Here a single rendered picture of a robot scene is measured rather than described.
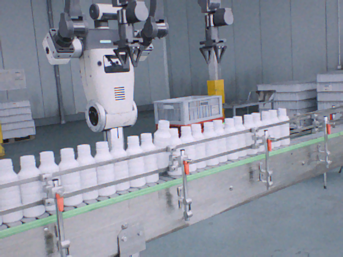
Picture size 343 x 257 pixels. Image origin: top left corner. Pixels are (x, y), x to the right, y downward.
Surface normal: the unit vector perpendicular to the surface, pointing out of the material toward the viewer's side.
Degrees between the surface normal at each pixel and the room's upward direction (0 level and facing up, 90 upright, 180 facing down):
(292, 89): 90
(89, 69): 90
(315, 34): 90
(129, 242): 90
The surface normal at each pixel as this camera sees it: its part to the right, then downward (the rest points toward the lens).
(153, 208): 0.65, 0.05
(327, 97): -0.73, 0.15
